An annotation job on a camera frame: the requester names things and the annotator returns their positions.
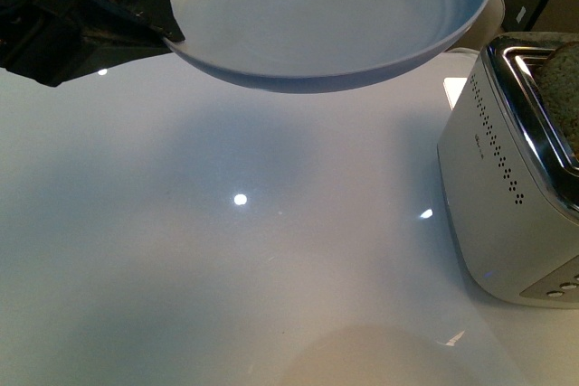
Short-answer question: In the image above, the silver two-slot toaster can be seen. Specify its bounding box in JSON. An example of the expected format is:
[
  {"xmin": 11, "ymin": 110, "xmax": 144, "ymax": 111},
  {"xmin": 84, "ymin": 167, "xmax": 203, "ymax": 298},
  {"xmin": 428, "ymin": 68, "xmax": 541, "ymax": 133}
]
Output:
[{"xmin": 437, "ymin": 32, "xmax": 578, "ymax": 309}]

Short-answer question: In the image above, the brown bread slice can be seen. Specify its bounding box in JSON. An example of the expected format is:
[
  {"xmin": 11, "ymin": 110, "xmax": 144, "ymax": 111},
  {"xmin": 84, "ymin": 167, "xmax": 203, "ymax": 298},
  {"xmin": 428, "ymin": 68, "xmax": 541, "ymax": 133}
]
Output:
[{"xmin": 535, "ymin": 42, "xmax": 578, "ymax": 160}]

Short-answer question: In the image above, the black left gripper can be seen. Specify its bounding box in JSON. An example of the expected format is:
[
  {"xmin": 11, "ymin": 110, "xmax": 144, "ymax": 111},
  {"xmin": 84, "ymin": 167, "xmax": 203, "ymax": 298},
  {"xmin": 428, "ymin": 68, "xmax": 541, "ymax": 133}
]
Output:
[{"xmin": 1, "ymin": 0, "xmax": 185, "ymax": 87}]

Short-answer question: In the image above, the light blue round plate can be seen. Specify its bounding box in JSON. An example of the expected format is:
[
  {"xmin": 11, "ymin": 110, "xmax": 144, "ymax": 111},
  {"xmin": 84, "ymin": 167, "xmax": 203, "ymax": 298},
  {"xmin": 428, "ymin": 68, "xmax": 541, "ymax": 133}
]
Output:
[{"xmin": 171, "ymin": 0, "xmax": 488, "ymax": 93}]

